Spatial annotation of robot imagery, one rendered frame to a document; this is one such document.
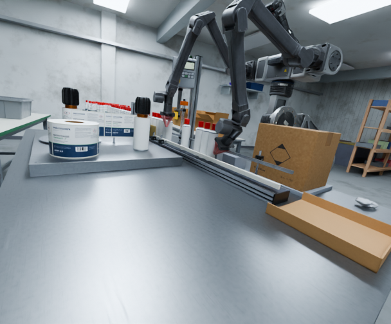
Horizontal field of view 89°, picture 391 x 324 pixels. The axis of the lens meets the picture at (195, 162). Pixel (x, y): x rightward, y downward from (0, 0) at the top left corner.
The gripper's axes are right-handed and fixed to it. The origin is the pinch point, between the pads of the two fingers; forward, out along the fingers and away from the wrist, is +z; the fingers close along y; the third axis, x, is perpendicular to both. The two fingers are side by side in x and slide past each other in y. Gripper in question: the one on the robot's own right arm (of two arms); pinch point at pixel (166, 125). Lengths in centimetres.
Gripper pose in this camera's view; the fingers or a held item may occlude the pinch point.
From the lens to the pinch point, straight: 138.8
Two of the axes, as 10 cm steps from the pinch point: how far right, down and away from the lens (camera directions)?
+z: -1.1, 9.6, 2.4
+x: 8.1, -0.5, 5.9
